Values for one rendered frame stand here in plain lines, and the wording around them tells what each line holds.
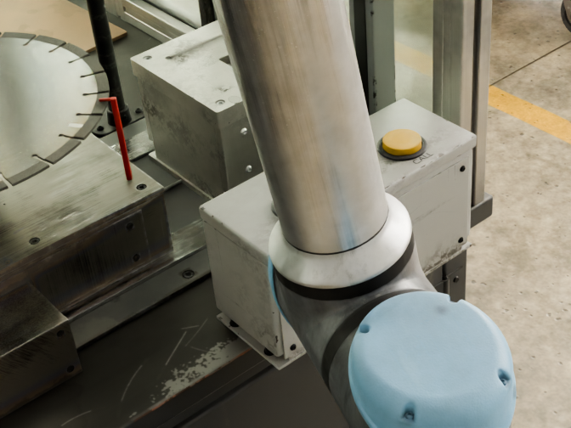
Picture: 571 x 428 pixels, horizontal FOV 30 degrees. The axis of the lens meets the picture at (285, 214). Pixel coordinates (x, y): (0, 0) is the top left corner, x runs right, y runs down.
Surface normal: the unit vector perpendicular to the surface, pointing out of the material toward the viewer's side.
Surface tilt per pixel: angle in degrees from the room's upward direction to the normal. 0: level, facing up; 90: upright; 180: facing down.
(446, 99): 90
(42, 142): 0
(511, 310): 0
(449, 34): 90
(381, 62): 90
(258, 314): 90
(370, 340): 7
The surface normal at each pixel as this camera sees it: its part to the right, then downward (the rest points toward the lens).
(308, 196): -0.23, 0.67
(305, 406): 0.63, 0.43
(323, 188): 0.07, 0.64
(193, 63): -0.08, -0.79
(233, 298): -0.77, 0.43
